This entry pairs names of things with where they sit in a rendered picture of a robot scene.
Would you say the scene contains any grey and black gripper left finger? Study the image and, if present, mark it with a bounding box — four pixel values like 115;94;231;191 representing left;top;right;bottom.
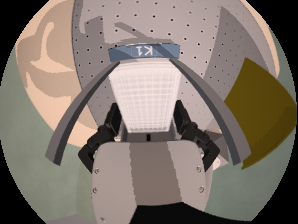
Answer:
78;103;122;174

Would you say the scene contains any yellow recycle bin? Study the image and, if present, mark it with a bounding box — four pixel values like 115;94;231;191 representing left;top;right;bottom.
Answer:
224;57;297;170

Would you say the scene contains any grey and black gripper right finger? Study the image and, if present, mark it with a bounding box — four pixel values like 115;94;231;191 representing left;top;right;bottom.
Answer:
173;100;220;172

